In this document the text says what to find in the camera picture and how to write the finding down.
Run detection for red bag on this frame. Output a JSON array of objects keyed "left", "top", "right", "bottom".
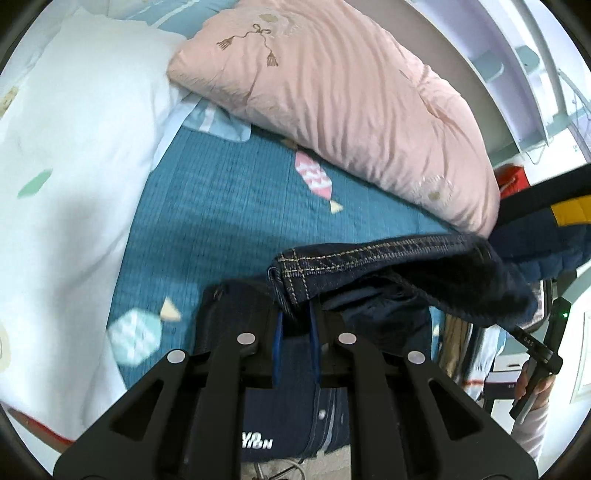
[{"left": 493, "top": 164, "right": 528, "bottom": 200}]

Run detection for teal quilted bedspread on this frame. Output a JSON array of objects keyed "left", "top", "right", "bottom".
[{"left": 106, "top": 124, "right": 462, "bottom": 370}]

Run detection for light blue cloth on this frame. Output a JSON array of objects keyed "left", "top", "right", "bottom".
[{"left": 182, "top": 97, "right": 254, "bottom": 145}]

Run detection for stack of folded clothes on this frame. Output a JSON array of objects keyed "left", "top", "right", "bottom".
[{"left": 431, "top": 307, "right": 513, "bottom": 407}]

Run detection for navy and yellow puffer jacket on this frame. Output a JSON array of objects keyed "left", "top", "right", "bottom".
[{"left": 488, "top": 170, "right": 591, "bottom": 283}]

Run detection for white blanket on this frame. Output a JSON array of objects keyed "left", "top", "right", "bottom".
[{"left": 0, "top": 7, "right": 190, "bottom": 444}]

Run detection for dark blue jeans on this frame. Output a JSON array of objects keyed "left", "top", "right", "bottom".
[{"left": 198, "top": 233, "right": 541, "bottom": 464}]

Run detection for person's right hand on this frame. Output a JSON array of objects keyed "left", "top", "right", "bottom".
[{"left": 514, "top": 367, "right": 556, "bottom": 409}]

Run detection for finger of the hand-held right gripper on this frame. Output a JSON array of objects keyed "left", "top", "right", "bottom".
[{"left": 508, "top": 324, "right": 539, "bottom": 347}]

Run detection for person's right forearm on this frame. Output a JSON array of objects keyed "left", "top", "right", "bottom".
[{"left": 510, "top": 399, "right": 551, "bottom": 467}]

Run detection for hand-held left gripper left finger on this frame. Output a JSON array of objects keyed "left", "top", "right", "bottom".
[{"left": 53, "top": 309, "right": 284, "bottom": 480}]

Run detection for pink pillow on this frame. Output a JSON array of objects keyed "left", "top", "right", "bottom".
[{"left": 166, "top": 0, "right": 502, "bottom": 238}]

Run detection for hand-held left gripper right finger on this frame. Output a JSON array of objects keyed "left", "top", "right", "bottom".
[{"left": 308, "top": 302, "right": 541, "bottom": 480}]

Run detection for striped light blue pillow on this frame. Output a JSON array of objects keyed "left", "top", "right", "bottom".
[{"left": 111, "top": 0, "right": 241, "bottom": 33}]

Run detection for purple and white shelf unit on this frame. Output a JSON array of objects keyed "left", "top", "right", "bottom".
[{"left": 406, "top": 0, "right": 573, "bottom": 158}]

